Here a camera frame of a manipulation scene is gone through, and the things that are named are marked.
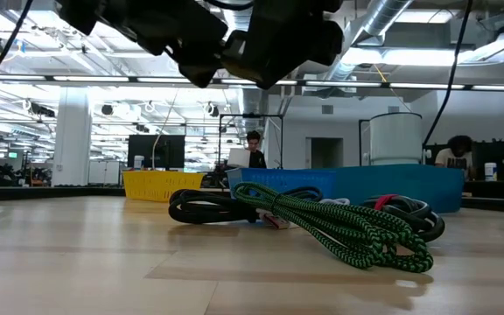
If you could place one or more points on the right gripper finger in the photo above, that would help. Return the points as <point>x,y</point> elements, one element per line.
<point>256,65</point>

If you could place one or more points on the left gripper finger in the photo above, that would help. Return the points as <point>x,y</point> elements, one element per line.
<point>199,63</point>

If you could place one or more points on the blue plastic bin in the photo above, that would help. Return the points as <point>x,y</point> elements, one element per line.
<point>409,184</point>

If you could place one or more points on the white laptop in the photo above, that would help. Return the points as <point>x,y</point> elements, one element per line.
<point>239,157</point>

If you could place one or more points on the person behind white laptop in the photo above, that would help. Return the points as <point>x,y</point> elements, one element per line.
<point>256,159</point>

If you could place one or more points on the black monitor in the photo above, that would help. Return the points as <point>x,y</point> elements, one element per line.
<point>147,151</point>

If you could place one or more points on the long ceiling light bar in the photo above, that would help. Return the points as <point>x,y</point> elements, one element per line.
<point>387,84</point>

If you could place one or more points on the white wipes canister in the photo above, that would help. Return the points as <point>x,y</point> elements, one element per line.
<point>138,163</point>

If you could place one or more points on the yellow plastic basket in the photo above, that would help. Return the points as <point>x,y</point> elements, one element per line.
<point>160,186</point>

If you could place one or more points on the white pillar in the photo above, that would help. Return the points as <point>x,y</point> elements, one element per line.
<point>72,140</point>

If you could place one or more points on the large white cylinder tank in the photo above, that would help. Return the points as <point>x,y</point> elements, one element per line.
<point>396,140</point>

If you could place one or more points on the white red USB plug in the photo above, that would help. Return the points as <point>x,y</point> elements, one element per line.
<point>276,219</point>

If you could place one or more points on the person at black crates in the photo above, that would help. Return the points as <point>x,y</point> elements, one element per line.
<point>455,157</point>

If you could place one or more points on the small white tub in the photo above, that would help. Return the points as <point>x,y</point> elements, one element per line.
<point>490,171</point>

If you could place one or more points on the wide silver ceiling duct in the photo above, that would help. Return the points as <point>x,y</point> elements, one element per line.
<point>252,102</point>

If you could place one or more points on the black metal frame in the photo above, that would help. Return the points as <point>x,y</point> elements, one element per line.
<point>252,116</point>

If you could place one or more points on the slanted silver ceiling duct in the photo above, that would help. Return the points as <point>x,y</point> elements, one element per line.
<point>379,17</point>

